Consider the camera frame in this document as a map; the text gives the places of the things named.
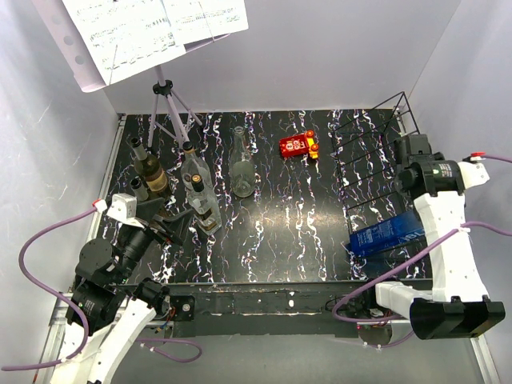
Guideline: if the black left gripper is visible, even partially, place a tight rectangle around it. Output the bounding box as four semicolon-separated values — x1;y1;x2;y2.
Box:
113;196;194;282

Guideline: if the clear square liquor bottle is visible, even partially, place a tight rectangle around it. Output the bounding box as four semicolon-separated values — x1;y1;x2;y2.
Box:
187;174;222;235

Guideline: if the dark green wine bottle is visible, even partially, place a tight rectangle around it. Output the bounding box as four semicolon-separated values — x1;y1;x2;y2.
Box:
130;137;170;198

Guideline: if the clear corked glass bottle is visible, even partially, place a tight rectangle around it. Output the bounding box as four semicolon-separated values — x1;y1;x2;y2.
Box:
180;141;213;202

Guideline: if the blue rectangular bottle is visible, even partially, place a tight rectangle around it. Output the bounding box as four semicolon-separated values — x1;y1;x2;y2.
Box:
349;210;425;257

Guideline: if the clear tall glass bottle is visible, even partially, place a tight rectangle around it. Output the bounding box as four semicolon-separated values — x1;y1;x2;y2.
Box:
229;126;256;198

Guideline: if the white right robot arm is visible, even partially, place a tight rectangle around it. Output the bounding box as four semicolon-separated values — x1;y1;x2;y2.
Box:
362;134;506;340

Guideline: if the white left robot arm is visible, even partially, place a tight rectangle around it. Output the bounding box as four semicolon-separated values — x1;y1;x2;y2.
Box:
50;194;195;383

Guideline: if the red yellow toy block car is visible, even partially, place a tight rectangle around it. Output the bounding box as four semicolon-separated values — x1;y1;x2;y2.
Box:
279;130;319;160

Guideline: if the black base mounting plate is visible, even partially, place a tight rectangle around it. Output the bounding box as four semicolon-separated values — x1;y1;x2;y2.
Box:
159;279;413;337

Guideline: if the white sheet music left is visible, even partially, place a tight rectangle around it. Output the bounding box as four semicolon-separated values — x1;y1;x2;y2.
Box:
63;0;186;86

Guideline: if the white sheet music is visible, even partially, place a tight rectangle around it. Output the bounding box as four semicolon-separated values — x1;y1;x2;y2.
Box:
63;0;186;86
162;0;249;45

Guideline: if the white sheet music right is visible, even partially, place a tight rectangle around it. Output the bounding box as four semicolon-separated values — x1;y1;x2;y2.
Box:
162;0;249;45

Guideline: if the lilac music stand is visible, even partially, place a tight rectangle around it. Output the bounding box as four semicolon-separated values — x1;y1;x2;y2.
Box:
34;1;229;142

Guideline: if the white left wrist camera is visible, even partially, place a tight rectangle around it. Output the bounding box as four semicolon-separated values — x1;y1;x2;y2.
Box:
93;194;143;228

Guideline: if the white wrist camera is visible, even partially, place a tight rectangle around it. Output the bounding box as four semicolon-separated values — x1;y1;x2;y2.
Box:
93;194;143;228
458;152;490;190

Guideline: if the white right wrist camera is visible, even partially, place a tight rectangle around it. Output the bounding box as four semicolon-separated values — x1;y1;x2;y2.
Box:
458;152;490;190

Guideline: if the black wire wine rack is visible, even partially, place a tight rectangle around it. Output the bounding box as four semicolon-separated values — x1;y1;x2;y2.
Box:
329;91;426;280

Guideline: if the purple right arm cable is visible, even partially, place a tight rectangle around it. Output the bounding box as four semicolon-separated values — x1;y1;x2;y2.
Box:
331;152;512;349

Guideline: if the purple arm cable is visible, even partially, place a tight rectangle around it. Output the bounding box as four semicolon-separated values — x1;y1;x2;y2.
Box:
331;152;512;349
3;202;203;371

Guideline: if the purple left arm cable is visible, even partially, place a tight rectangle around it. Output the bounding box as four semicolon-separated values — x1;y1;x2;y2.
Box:
3;202;203;371

